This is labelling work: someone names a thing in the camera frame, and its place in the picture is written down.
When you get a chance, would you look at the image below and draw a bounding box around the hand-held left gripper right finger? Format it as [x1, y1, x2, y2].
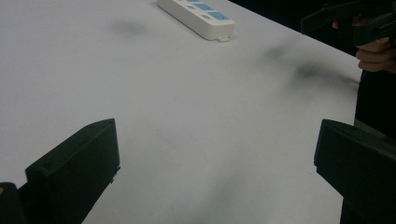
[313, 119, 396, 224]

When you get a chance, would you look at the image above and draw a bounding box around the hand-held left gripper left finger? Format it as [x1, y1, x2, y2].
[18, 118, 121, 224]

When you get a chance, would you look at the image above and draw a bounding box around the white power strip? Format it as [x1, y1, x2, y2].
[156, 0, 236, 43]

